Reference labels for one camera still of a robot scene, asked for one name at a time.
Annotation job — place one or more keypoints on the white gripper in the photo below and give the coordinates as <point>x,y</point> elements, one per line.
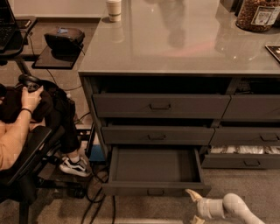
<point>203,207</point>

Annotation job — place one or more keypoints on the drawer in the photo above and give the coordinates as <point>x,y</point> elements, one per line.
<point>253,107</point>
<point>155,172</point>
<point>156,135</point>
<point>229,158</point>
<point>246,136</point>
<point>207,106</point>

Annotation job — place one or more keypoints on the grey drawer cabinet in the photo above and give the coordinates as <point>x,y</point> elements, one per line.
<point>191,47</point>

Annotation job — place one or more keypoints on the person's hand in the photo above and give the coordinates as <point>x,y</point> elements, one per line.
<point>31,100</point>

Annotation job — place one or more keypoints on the white and black sneaker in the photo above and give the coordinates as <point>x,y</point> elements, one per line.
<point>79,168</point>

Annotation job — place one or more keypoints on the person's black trousers leg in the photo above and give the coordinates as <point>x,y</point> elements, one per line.
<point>55,108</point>

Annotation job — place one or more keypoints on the black card on counter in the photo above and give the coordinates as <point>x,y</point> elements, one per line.
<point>274,50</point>

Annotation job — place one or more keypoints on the black office chair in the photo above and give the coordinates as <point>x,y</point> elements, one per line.
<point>21,181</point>

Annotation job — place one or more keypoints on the glass jar of nuts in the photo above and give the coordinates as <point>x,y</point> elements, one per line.
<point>258,15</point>

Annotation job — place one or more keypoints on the black handheld controller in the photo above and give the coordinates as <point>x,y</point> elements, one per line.
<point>31,82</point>

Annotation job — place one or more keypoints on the black VR headset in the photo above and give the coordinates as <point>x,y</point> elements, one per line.
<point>65,40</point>

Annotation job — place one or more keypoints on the black side tray table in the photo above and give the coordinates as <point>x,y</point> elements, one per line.
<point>50,59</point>

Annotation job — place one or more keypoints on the white paper cup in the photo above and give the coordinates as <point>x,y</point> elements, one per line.
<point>114,8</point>

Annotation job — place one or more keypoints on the black laptop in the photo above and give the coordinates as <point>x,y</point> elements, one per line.
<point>8,24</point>

